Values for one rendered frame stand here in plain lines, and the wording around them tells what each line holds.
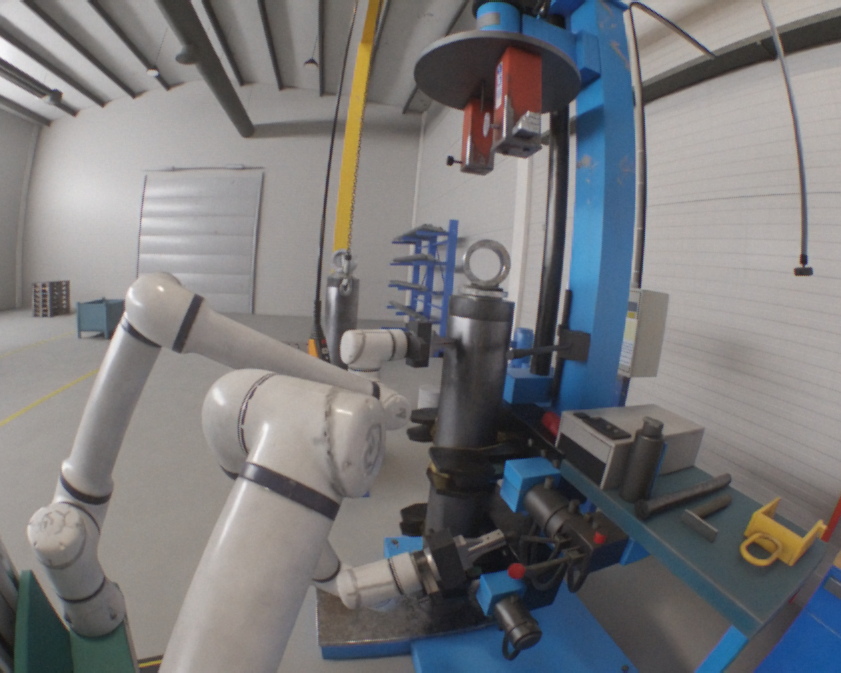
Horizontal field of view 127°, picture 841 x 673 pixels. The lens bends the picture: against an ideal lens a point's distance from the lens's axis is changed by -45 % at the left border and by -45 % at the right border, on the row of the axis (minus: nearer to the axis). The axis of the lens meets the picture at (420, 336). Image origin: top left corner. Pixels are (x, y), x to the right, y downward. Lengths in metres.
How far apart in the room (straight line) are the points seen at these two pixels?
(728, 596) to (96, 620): 1.28
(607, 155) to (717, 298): 1.71
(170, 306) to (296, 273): 11.11
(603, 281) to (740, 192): 1.80
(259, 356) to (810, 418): 2.61
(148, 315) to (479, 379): 0.90
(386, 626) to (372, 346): 1.19
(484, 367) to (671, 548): 0.73
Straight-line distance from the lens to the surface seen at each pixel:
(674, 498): 0.98
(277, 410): 0.42
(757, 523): 0.98
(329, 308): 2.39
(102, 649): 1.07
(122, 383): 0.90
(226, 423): 0.47
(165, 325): 0.71
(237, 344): 0.73
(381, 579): 0.79
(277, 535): 0.38
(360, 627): 1.70
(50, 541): 0.95
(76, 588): 1.00
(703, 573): 0.83
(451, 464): 1.12
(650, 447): 0.91
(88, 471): 1.02
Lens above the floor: 1.53
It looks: 9 degrees down
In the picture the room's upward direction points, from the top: 5 degrees clockwise
